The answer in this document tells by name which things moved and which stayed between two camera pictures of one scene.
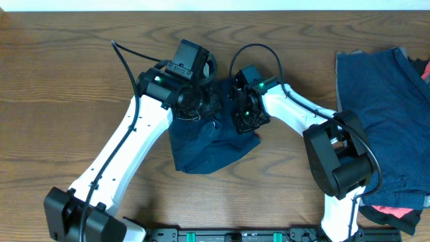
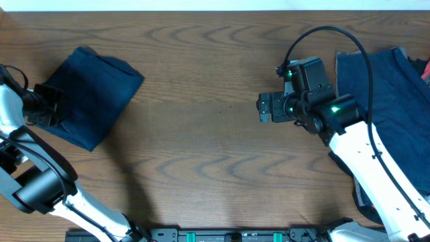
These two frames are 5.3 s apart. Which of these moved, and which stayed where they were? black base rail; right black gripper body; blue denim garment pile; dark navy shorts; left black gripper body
Moved: dark navy shorts; left black gripper body; right black gripper body
Stayed: black base rail; blue denim garment pile
